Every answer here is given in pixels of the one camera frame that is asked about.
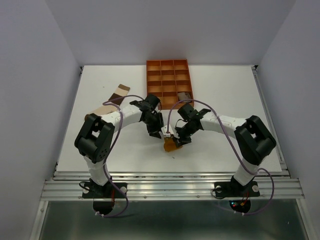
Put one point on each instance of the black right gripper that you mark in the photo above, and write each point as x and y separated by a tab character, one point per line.
181	140

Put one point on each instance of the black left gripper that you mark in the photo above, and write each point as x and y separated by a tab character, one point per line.
153	131

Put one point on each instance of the mustard yellow sock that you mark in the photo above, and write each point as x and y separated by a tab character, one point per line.
171	144

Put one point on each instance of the tan sock with red cuff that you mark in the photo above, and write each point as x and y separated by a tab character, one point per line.
184	96

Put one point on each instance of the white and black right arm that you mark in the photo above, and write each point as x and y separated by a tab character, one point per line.
249	138

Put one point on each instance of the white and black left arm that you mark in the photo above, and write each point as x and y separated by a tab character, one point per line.
95	139

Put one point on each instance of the orange compartment tray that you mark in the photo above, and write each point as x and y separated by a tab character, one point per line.
165	78

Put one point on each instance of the cream and brown striped sock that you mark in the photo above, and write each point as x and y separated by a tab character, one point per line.
121	91

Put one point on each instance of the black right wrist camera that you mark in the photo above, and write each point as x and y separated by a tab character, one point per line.
187	112

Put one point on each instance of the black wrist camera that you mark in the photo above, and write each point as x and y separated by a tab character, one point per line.
152	100
187	112

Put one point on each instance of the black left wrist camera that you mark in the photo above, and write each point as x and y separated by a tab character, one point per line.
152	100

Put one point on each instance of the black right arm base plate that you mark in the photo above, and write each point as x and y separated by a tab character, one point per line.
230	189

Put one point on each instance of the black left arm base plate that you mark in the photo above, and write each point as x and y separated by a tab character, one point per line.
91	190

